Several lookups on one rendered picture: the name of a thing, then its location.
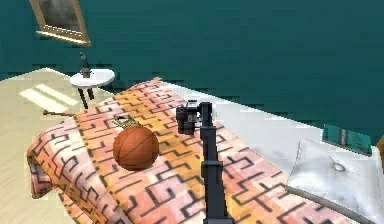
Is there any wooden framed picture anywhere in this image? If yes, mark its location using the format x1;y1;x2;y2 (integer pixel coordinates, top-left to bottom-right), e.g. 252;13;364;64
29;0;92;47

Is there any small golden patterned dish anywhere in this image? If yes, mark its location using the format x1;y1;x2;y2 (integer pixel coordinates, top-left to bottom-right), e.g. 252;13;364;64
112;114;142;130

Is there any orange basketball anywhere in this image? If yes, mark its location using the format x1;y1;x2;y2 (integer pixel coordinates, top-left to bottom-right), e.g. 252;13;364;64
112;125;160;172

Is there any brown wooden object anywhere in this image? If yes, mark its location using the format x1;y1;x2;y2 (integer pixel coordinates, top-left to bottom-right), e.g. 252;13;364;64
376;134;384;165

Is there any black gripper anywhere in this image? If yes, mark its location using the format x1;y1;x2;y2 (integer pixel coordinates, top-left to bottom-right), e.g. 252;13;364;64
175;105;201;136

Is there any white pillow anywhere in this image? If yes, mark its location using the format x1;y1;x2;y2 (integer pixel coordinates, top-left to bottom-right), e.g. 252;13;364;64
285;137;384;224

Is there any white bed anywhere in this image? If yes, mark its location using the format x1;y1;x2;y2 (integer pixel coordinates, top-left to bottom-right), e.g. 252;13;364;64
26;77;384;224

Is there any pink orange patterned blanket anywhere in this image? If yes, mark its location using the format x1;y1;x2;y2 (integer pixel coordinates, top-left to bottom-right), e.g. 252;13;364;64
26;77;351;224

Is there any round white side table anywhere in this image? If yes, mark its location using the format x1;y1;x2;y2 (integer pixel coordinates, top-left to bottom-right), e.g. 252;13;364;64
69;68;116;110

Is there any brown baseball bat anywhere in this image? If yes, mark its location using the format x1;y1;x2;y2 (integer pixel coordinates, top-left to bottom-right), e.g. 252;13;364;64
42;109;78;118

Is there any teal book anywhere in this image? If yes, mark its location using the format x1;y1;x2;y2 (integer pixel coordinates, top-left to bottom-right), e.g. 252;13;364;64
321;123;374;157

